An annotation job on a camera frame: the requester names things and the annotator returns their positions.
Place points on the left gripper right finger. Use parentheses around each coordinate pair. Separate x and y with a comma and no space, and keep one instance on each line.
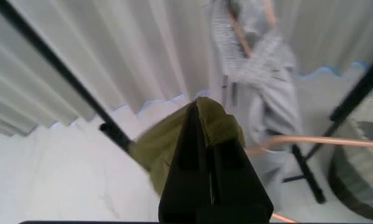
(239,186)

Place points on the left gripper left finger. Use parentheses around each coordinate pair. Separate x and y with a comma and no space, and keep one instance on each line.
(183,186)

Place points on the green garment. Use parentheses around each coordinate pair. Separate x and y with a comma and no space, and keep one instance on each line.
(155,149)

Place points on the pale grey shorts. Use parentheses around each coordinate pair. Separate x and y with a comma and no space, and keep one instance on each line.
(276,102)

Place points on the white laundry basket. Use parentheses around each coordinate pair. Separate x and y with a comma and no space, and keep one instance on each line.
(360,168)

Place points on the black clothes rack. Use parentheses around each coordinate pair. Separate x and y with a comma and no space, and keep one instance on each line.
(59,67)

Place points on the white curtain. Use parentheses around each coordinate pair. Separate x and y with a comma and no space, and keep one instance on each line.
(127,46)

